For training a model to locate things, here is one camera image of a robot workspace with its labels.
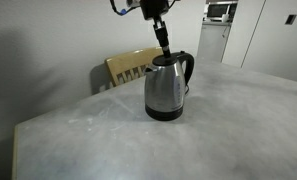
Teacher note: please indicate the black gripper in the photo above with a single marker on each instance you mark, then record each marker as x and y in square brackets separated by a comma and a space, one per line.
[154, 8]

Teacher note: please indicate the stainless steel electric kettle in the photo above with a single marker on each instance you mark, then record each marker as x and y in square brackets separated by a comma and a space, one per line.
[164, 90]

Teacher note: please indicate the plain light wooden chair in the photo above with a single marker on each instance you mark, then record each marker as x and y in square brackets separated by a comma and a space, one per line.
[128, 61]

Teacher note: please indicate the white kitchen counter cabinet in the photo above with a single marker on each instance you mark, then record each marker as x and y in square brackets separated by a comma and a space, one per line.
[213, 41]

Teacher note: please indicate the silver microwave oven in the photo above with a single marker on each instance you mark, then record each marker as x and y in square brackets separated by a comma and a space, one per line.
[218, 10]

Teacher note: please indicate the small white cup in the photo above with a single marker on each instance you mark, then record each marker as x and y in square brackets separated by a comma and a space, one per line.
[225, 18]

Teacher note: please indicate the dark rectangular wall plate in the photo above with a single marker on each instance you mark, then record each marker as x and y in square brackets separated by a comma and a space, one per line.
[290, 19]

